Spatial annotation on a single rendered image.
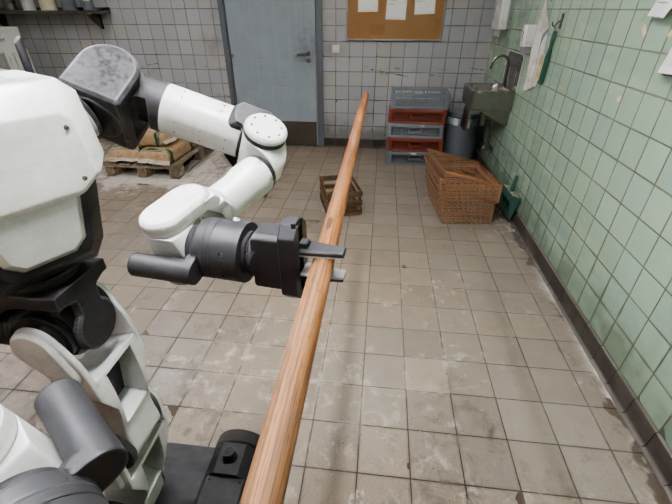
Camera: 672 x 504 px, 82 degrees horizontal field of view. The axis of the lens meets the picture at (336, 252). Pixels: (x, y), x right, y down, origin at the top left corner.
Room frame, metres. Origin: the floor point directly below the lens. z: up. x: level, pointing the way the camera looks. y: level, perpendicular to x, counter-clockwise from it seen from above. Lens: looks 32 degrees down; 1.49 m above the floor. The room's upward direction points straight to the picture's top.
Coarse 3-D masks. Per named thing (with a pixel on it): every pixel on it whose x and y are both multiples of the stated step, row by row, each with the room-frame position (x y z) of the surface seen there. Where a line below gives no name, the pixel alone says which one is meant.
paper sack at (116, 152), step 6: (108, 150) 3.86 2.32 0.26; (114, 150) 3.85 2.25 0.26; (120, 150) 3.85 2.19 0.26; (126, 150) 3.85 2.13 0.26; (132, 150) 3.85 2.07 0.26; (138, 150) 3.86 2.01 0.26; (108, 156) 3.82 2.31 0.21; (114, 156) 3.82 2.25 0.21; (120, 156) 3.82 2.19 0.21; (126, 156) 3.82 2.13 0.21; (132, 156) 3.82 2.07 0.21
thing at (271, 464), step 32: (352, 128) 1.13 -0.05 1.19; (352, 160) 0.84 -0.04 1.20; (320, 288) 0.36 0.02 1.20; (320, 320) 0.32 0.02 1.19; (288, 352) 0.26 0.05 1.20; (288, 384) 0.22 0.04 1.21; (288, 416) 0.19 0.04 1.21; (256, 448) 0.17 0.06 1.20; (288, 448) 0.17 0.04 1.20; (256, 480) 0.14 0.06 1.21
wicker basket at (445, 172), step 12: (432, 156) 3.11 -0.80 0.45; (444, 156) 3.29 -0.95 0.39; (456, 156) 3.29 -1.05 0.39; (444, 168) 3.29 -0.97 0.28; (456, 168) 3.29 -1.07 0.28; (468, 168) 3.29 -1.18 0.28; (480, 168) 3.21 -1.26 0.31; (456, 180) 2.75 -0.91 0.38; (468, 180) 2.75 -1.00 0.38; (480, 180) 2.75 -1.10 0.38; (492, 180) 2.93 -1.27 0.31; (468, 192) 2.75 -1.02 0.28; (480, 192) 2.75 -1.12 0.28; (492, 192) 2.76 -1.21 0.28
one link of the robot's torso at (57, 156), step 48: (0, 96) 0.54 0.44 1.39; (48, 96) 0.58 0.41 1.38; (0, 144) 0.50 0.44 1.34; (48, 144) 0.54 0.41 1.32; (96, 144) 0.62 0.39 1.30; (0, 192) 0.48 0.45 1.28; (48, 192) 0.52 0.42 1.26; (96, 192) 0.62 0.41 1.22; (0, 240) 0.47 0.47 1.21; (48, 240) 0.51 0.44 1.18; (96, 240) 0.58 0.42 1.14; (0, 288) 0.46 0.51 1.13
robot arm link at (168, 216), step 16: (176, 192) 0.53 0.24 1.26; (192, 192) 0.53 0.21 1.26; (208, 192) 0.53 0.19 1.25; (160, 208) 0.49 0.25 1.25; (176, 208) 0.49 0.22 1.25; (192, 208) 0.49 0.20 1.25; (208, 208) 0.52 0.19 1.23; (224, 208) 0.55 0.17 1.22; (144, 224) 0.46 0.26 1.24; (160, 224) 0.46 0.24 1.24; (176, 224) 0.46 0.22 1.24
